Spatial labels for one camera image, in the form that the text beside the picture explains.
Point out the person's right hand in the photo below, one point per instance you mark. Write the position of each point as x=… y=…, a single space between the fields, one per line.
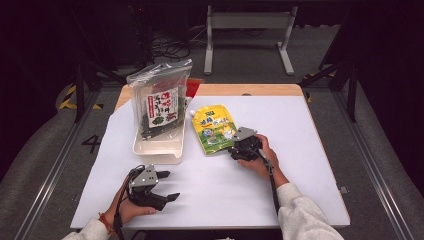
x=268 y=161

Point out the person's left hand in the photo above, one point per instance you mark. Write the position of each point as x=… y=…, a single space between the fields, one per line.
x=128 y=211

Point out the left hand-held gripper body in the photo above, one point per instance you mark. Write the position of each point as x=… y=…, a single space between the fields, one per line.
x=144 y=185

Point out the white plastic container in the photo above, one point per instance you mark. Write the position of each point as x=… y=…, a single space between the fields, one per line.
x=160 y=151

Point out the white table sheet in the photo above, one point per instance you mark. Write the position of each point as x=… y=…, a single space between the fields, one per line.
x=216 y=193

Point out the aluminium floor rail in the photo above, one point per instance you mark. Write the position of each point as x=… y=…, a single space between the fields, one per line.
x=53 y=170
x=370 y=166

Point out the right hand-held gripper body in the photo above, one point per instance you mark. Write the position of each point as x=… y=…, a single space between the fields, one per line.
x=246 y=146

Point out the yellow spouted pouch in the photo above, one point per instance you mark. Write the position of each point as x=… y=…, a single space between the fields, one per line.
x=211 y=128

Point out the clear bag of dried seaweed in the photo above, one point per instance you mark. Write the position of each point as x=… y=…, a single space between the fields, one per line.
x=160 y=100

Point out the yellow black hazard tape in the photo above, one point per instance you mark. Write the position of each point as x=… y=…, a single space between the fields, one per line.
x=68 y=98

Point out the small grey table clip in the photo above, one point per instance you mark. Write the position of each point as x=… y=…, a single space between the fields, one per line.
x=343 y=189

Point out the black metal stand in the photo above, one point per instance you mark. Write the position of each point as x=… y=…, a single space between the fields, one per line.
x=351 y=90
x=79 y=86

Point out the grey metal stand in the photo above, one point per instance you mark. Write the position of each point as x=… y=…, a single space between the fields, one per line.
x=248 y=20

